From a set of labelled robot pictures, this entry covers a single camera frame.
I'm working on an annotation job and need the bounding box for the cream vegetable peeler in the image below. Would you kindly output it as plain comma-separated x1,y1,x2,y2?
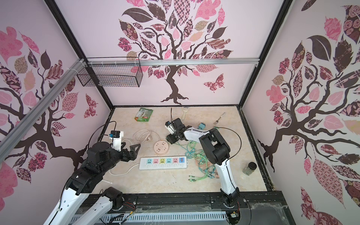
182,106,189,120

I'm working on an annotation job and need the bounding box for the aluminium rail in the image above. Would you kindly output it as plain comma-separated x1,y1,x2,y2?
1,59,85,162
88,58,260,66

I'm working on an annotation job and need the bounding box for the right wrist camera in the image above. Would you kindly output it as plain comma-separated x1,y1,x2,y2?
165,121,176,134

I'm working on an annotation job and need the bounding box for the black wire basket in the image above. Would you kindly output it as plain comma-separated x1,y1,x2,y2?
77,56,143,88

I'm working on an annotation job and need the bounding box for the green snack packet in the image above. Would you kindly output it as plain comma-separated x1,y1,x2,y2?
134,108,153,122

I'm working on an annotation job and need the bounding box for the back aluminium rail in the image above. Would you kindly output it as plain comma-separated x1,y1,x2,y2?
88,58,260,66

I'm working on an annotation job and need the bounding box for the round pink socket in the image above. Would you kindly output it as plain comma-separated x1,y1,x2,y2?
153,140,169,156

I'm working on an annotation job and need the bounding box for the left aluminium rail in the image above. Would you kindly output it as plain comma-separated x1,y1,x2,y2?
1,59,85,162

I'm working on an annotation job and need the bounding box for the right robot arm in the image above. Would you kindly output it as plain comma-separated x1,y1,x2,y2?
165,118,240,208

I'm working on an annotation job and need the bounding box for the white multicolour power strip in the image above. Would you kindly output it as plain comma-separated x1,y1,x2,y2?
139,156,188,170

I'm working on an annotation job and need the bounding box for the white power strip cable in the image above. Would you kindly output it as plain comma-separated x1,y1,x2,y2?
108,163,140,177

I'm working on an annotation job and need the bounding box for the tangled charging cables bundle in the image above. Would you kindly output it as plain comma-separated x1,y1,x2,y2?
177,140,220,182

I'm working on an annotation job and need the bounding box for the metal fork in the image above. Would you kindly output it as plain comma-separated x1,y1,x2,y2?
213,112,226,125

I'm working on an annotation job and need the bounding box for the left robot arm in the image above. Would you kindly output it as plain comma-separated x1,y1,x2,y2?
44,142,141,225

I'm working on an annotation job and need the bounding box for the white vented cable duct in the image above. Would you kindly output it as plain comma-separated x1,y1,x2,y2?
69,211,228,225

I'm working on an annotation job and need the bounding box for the black front base frame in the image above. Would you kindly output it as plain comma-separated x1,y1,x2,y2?
56,191,296,225

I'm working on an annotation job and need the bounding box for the glass jar black lid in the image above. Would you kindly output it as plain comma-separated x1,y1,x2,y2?
243,162,257,176

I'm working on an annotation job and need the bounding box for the teal charger plug far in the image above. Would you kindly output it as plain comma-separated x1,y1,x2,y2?
198,123,206,130

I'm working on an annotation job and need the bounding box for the pink coiled socket cable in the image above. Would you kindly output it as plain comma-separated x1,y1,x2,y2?
132,128,161,144

